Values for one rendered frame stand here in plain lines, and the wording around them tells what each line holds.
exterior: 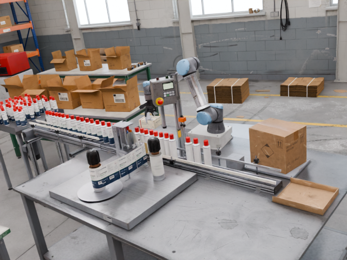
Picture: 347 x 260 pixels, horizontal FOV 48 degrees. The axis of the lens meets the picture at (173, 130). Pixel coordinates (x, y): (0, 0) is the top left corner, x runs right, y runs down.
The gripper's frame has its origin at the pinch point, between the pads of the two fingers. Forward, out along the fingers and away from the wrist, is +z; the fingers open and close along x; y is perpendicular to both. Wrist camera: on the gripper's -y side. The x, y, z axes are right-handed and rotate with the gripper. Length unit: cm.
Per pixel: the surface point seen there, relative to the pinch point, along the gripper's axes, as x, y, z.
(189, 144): -48, 64, -5
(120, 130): -50, 6, -10
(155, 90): -41, 37, -42
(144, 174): -71, 38, 12
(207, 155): -51, 79, 0
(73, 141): -27, -72, 18
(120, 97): 73, -88, 6
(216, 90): 342, -88, 77
